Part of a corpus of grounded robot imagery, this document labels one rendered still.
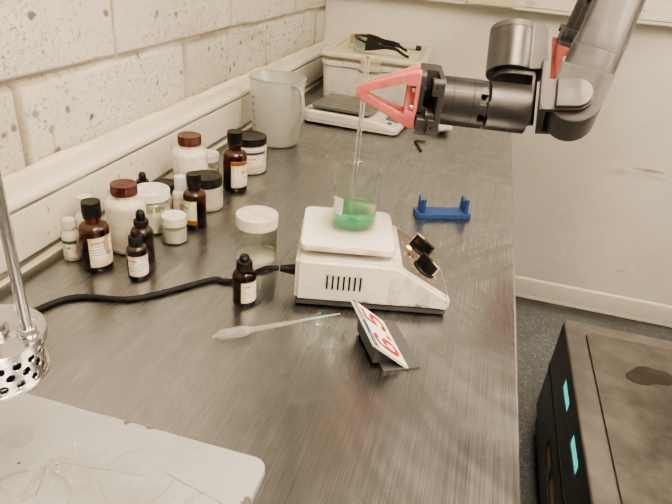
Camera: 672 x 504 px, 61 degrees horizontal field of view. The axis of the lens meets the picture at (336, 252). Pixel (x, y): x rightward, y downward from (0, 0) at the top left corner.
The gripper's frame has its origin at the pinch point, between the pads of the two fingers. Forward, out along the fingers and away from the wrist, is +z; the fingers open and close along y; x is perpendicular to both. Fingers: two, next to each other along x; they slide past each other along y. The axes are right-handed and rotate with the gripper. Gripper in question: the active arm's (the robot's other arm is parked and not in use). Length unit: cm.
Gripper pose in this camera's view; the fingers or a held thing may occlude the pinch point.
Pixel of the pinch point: (363, 91)
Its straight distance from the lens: 71.7
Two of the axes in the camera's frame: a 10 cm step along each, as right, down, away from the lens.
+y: -1.0, 4.6, -8.8
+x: -0.9, 8.8, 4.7
